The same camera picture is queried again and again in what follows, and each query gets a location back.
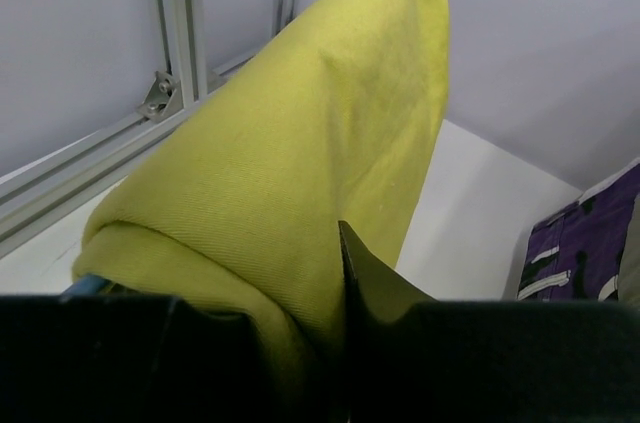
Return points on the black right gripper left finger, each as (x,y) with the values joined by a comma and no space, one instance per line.
(129,359)

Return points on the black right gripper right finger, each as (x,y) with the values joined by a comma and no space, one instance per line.
(414,359)

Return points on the yellow trousers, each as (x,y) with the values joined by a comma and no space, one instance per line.
(335,120)

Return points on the light blue wire hanger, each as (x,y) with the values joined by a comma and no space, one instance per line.
(88,285)

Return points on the purple camouflage trousers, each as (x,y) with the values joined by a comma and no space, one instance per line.
(590,248)

